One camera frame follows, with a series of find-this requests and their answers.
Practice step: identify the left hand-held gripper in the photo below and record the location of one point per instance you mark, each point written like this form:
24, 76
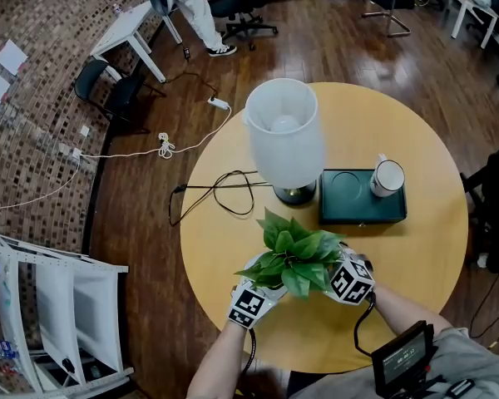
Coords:
247, 306

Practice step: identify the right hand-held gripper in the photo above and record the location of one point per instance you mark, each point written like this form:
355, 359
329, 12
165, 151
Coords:
351, 281

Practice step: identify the green plant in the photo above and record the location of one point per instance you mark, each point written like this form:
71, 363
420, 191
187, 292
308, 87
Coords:
293, 256

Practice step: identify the person's left forearm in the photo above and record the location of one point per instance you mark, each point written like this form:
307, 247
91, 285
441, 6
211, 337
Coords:
216, 364

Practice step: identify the person's right forearm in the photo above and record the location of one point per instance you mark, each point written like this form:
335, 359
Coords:
407, 314

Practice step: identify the dark green box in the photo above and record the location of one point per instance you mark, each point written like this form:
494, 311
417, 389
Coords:
357, 208

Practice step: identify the black chest monitor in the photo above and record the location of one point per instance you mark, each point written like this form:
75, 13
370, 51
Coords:
401, 358

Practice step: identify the white mug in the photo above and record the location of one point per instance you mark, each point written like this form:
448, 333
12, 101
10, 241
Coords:
387, 179

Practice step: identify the person's grey shirt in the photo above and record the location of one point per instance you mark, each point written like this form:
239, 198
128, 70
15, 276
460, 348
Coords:
474, 360

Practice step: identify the white shade table lamp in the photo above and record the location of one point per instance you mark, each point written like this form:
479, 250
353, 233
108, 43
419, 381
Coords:
287, 148

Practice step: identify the white metal shelf rack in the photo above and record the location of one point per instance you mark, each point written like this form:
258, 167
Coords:
58, 301

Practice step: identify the white power strip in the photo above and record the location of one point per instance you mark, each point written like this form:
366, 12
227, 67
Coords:
218, 103

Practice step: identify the black folding chair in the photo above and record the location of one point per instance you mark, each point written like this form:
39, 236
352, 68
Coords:
120, 94

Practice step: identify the black cantilever chair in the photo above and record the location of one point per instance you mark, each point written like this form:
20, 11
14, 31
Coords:
393, 2

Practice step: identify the black swivel office chair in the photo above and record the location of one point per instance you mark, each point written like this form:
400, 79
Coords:
241, 11

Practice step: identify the white office desk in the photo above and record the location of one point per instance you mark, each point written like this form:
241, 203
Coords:
467, 2

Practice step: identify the small white table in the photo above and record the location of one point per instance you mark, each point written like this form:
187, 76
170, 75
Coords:
124, 27

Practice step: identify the clear plastic bottle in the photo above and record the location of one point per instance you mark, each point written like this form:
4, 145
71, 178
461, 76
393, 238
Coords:
116, 9

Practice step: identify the white wall socket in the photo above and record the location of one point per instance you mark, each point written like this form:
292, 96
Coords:
76, 153
85, 130

